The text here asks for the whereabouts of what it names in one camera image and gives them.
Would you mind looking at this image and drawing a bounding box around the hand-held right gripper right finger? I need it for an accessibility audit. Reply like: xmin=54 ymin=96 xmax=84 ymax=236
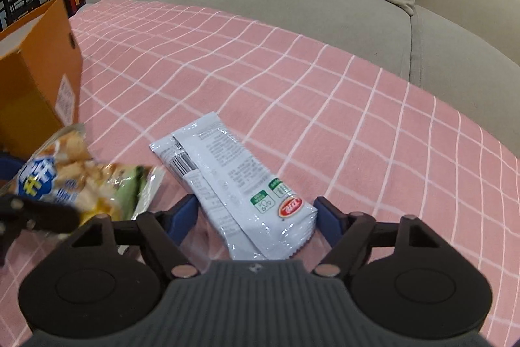
xmin=312 ymin=196 xmax=448 ymax=278

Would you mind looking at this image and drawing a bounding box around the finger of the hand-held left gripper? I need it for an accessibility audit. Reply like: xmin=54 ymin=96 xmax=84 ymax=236
xmin=0 ymin=194 xmax=81 ymax=267
xmin=0 ymin=153 xmax=26 ymax=185

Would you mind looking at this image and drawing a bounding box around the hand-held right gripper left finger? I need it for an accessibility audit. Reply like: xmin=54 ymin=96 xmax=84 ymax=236
xmin=69 ymin=193 xmax=201 ymax=279

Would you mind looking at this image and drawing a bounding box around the clear bag brown snack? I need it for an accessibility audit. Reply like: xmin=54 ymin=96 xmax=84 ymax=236
xmin=0 ymin=123 xmax=166 ymax=238

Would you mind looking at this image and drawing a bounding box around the white snack packet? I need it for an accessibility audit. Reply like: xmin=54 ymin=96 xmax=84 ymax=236
xmin=149 ymin=111 xmax=319 ymax=260

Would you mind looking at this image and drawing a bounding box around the orange cardboard box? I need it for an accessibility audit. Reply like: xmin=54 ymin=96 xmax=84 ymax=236
xmin=0 ymin=0 xmax=84 ymax=161

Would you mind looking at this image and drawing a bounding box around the pink checked tablecloth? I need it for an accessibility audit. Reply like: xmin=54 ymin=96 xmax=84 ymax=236
xmin=0 ymin=0 xmax=520 ymax=347

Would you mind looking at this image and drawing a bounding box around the beige sofa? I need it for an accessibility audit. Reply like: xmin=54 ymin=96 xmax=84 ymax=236
xmin=86 ymin=0 xmax=520 ymax=156

